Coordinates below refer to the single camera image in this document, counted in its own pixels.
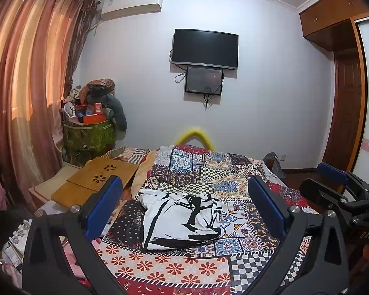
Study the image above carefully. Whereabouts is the pink brown curtain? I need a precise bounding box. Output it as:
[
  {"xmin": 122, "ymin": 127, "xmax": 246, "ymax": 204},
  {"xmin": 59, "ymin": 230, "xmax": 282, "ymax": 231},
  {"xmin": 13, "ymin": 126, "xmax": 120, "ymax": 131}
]
[{"xmin": 0, "ymin": 0, "xmax": 99, "ymax": 209}]

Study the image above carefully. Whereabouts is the pile of household clutter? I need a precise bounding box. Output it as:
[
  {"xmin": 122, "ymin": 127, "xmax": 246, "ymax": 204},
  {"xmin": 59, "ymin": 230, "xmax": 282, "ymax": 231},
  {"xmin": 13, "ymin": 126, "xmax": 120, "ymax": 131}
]
[{"xmin": 61, "ymin": 78, "xmax": 116, "ymax": 126}]

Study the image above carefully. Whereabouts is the wooden lap desk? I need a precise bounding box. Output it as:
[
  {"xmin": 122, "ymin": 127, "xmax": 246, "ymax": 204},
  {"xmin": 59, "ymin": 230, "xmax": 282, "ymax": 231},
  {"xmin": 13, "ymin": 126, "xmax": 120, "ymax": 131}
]
[{"xmin": 51, "ymin": 157, "xmax": 140, "ymax": 209}]

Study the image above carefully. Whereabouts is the black and white shirt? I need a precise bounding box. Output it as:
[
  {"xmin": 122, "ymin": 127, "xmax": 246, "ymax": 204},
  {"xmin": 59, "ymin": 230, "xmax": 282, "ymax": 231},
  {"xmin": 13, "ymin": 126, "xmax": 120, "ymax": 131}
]
[{"xmin": 137, "ymin": 188, "xmax": 230, "ymax": 251}]

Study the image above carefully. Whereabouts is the yellow curved foam tube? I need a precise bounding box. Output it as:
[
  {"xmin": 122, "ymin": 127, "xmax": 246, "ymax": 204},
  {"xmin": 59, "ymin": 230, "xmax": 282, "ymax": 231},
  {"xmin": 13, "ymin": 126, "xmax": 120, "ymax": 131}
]
[{"xmin": 175, "ymin": 126, "xmax": 215, "ymax": 151}]

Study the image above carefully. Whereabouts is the pile of papers and boxes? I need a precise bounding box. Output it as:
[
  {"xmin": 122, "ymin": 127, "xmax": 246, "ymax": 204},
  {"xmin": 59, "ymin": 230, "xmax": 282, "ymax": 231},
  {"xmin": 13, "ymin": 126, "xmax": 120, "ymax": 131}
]
[{"xmin": 0, "ymin": 218, "xmax": 31, "ymax": 271}]

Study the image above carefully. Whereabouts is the beige striped cloth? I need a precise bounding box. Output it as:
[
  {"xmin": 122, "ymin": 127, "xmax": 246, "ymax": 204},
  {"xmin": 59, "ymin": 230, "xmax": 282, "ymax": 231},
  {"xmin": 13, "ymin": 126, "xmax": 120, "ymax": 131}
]
[{"xmin": 103, "ymin": 147, "xmax": 151, "ymax": 164}]

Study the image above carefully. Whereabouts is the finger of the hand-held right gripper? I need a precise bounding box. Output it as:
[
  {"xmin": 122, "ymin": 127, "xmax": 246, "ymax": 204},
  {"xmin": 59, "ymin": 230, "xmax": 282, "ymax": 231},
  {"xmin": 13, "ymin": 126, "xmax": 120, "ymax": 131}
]
[
  {"xmin": 317, "ymin": 163, "xmax": 369, "ymax": 192},
  {"xmin": 300, "ymin": 178, "xmax": 362, "ymax": 211}
]

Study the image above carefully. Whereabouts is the black monitor cable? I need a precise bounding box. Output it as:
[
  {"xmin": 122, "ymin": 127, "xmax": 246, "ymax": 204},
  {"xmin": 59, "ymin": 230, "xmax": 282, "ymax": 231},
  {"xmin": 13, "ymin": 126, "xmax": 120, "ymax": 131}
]
[{"xmin": 203, "ymin": 94, "xmax": 217, "ymax": 110}]

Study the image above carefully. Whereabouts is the patchwork printed blanket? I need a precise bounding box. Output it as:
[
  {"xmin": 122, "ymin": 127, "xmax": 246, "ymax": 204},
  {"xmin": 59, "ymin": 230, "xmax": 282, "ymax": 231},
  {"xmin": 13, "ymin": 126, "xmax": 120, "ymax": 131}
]
[{"xmin": 95, "ymin": 144, "xmax": 323, "ymax": 295}]

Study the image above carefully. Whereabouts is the dark floor bag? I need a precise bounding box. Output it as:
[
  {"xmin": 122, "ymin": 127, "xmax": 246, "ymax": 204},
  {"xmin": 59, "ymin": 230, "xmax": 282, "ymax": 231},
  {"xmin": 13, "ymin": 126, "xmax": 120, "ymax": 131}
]
[{"xmin": 263, "ymin": 152, "xmax": 286, "ymax": 179}]

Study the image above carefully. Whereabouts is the beige bedside cabinet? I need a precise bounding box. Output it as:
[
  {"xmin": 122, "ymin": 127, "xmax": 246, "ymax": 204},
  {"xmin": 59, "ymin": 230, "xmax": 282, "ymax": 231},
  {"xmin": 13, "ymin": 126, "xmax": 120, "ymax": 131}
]
[{"xmin": 29, "ymin": 163, "xmax": 82, "ymax": 205}]

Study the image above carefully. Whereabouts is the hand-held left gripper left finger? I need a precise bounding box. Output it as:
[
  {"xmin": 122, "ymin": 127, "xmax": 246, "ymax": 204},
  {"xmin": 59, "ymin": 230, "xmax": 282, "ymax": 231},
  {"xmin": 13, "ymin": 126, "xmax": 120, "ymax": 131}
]
[{"xmin": 22, "ymin": 175, "xmax": 128, "ymax": 295}]

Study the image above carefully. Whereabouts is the black wall television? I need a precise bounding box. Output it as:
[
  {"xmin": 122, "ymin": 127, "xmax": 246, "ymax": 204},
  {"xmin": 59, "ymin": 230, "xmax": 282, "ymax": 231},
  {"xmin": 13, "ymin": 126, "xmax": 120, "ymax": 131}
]
[{"xmin": 171, "ymin": 28, "xmax": 239, "ymax": 71}]

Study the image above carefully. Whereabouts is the white air conditioner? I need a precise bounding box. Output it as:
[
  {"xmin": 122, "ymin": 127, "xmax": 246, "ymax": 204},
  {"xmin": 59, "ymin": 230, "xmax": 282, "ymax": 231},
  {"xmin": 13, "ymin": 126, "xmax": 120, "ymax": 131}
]
[{"xmin": 98, "ymin": 0, "xmax": 163, "ymax": 20}]

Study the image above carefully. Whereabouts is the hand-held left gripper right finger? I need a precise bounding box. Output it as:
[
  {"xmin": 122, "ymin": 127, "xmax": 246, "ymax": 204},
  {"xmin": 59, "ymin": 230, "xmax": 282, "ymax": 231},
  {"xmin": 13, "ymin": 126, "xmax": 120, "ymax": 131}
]
[{"xmin": 244, "ymin": 176, "xmax": 349, "ymax": 295}]

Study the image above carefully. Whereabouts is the small wall monitor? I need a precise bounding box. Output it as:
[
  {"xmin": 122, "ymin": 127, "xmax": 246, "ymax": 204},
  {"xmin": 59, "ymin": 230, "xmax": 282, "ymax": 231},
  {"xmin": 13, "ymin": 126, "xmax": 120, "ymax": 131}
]
[{"xmin": 185, "ymin": 65, "xmax": 224, "ymax": 96}]

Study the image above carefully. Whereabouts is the wooden wardrobe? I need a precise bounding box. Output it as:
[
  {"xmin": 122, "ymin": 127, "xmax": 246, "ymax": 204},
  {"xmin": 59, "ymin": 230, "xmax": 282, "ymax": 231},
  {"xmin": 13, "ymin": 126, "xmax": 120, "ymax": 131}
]
[{"xmin": 298, "ymin": 0, "xmax": 369, "ymax": 176}]

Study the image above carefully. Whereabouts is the brown wooden door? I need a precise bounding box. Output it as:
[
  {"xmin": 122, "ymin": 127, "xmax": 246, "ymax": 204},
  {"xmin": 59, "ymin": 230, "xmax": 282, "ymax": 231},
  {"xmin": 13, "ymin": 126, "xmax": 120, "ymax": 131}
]
[{"xmin": 323, "ymin": 51, "xmax": 365, "ymax": 171}]

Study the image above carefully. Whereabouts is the dark grey hanging cloth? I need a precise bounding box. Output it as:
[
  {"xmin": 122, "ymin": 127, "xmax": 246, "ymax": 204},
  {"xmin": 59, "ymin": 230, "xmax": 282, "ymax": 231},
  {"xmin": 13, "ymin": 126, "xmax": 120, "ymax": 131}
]
[{"xmin": 106, "ymin": 94, "xmax": 128, "ymax": 131}]

